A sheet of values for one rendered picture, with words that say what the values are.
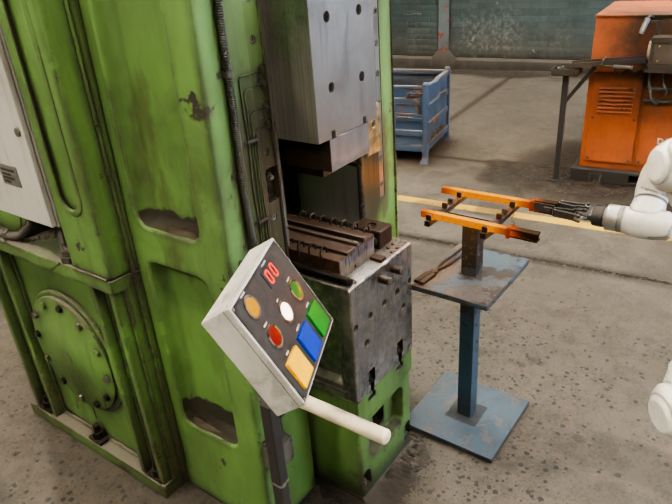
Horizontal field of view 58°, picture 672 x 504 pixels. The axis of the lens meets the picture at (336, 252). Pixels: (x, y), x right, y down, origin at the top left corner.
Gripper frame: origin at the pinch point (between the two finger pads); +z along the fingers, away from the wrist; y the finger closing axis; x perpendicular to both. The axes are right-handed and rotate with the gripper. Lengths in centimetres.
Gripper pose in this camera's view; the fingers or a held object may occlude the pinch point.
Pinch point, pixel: (545, 205)
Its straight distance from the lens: 229.9
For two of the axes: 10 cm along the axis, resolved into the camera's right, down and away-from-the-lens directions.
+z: -8.2, -2.1, 5.4
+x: -0.7, -8.9, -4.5
